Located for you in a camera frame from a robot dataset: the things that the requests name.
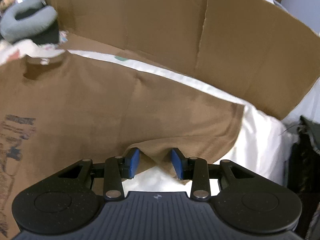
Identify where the flattened cardboard box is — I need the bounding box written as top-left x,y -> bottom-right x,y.
40,0 -> 320,120

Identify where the brown printed t-shirt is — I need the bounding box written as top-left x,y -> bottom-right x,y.
0,50 -> 247,230

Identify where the black folded cloth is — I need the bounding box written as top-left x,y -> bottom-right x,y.
285,115 -> 320,240

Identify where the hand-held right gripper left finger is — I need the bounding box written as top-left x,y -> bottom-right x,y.
35,148 -> 140,202

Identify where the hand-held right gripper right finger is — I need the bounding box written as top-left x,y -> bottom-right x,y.
170,148 -> 275,202

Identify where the black cloth under neck pillow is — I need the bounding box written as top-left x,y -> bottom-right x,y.
15,5 -> 60,45

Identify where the bear print bedsheet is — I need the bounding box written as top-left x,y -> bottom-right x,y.
0,39 -> 300,198

